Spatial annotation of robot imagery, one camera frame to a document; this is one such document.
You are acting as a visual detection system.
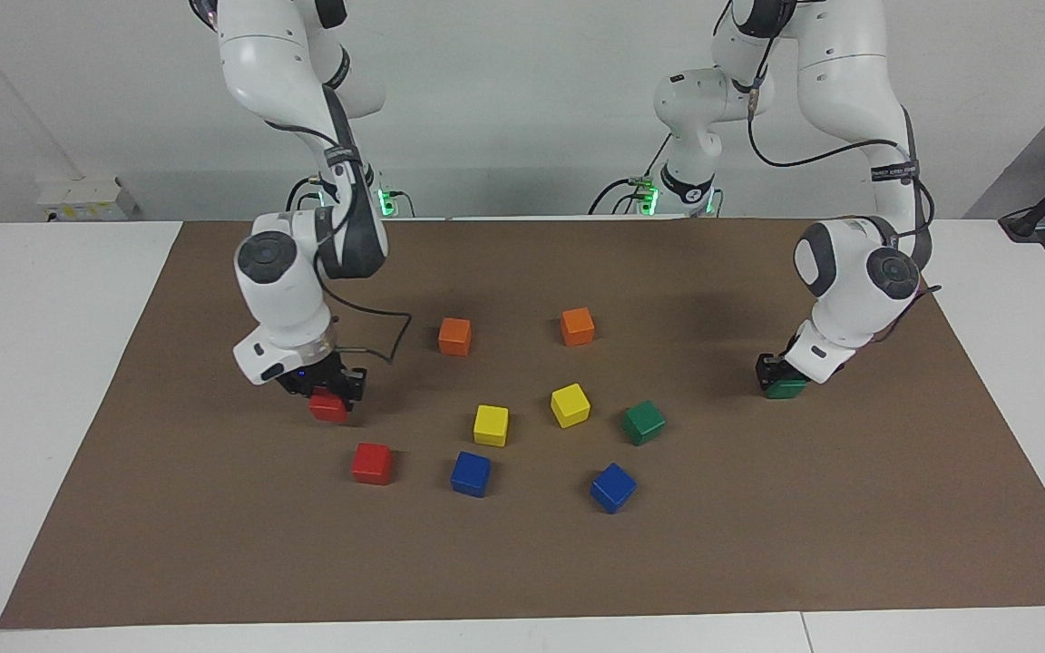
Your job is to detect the black base cables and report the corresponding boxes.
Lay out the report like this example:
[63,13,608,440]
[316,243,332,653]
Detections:
[588,136,673,216]
[285,172,415,219]

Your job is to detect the brown paper table mat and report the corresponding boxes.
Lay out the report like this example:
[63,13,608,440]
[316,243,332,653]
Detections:
[0,218,1045,630]

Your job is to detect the orange wooden cube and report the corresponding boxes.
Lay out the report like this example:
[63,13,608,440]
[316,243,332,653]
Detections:
[560,307,596,347]
[437,317,473,357]

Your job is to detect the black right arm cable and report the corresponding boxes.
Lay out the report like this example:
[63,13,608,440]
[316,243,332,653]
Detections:
[264,86,413,365]

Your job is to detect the blue wooden cube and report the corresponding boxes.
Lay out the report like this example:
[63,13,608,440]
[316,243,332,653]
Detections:
[590,463,639,515]
[450,451,493,499]

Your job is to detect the yellow wooden cube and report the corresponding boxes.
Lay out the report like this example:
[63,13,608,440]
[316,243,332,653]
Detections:
[473,404,511,448]
[550,383,592,429]

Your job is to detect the black right base cables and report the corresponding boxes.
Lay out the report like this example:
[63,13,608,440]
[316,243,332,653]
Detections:
[285,172,415,219]

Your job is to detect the white wall socket box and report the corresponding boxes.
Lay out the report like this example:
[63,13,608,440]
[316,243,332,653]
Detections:
[37,177,138,222]

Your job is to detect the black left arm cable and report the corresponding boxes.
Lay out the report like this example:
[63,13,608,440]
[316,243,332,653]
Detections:
[713,0,942,346]

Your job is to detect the black left base cables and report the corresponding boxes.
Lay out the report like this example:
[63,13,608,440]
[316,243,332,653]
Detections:
[588,136,673,216]

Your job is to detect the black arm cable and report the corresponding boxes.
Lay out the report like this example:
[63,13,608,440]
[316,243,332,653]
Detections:
[264,86,413,365]
[713,0,942,346]

